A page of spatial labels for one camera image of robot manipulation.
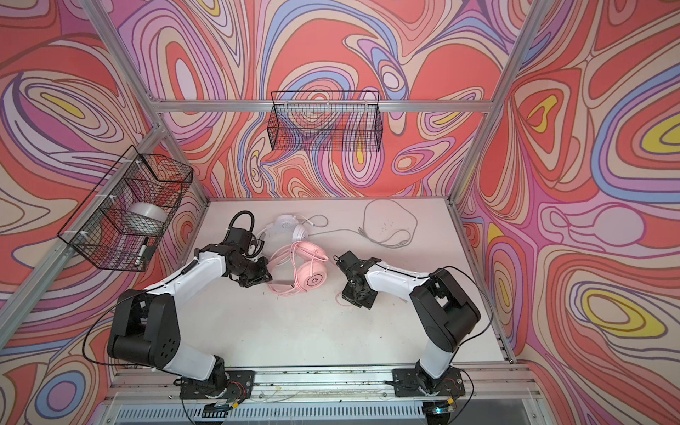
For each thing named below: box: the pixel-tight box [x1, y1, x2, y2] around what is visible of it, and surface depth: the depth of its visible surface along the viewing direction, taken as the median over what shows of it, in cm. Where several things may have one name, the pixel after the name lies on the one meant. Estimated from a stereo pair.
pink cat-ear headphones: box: [266, 240, 329, 297], surface depth 81 cm
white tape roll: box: [124, 201, 169, 236], surface depth 74 cm
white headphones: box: [266, 214, 309, 242], surface depth 105 cm
